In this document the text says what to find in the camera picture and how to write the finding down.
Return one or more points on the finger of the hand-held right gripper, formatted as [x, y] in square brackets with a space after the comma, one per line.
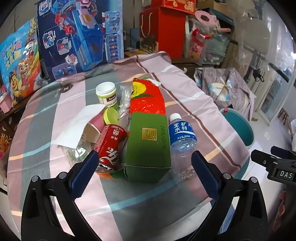
[284, 153]
[260, 156]

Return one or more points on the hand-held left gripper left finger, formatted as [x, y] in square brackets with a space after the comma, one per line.
[85, 171]

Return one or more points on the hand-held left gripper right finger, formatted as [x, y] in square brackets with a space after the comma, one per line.
[205, 171]

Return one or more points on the green and white packet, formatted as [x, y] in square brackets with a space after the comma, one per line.
[76, 154]

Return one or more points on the red soda can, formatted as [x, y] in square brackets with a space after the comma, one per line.
[108, 148]

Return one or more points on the teal plastic bin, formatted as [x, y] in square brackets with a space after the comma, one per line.
[240, 129]

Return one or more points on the clear water bottle blue label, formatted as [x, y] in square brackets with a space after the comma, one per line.
[181, 136]

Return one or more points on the white paper sheet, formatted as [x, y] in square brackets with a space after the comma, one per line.
[76, 125]

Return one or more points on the pink paper cup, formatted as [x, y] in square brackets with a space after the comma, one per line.
[98, 124]

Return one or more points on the lime green jar lid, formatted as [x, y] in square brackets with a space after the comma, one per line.
[111, 117]

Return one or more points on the olive green carton box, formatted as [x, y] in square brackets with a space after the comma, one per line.
[145, 148]

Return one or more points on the white jar with green label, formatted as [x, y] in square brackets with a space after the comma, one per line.
[106, 92]

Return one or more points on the red plastic bag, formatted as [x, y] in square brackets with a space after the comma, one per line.
[145, 102]

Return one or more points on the wooden stool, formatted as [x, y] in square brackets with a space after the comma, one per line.
[286, 118]

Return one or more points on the clear crumpled plastic wrapper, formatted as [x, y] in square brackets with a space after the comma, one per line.
[124, 109]

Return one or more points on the pink grey checked cloth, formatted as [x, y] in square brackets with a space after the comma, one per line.
[69, 92]

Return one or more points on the grey floral blanket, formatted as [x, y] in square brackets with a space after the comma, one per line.
[231, 81]

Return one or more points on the multicoloured toy sticks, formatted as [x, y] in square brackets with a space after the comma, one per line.
[4, 141]

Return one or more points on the small pink box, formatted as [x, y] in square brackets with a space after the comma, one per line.
[4, 102]

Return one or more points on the brown wooden cabinet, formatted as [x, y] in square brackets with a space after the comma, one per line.
[182, 66]

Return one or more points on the cartoon dog toy box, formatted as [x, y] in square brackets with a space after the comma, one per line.
[20, 64]

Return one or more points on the bag of pink toys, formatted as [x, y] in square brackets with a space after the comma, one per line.
[208, 41]

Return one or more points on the blue robot toy box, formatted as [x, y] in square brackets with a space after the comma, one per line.
[81, 34]

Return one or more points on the small blue box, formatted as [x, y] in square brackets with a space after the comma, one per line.
[134, 37]

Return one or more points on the red and gold gift box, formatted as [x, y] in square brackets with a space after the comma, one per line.
[178, 5]

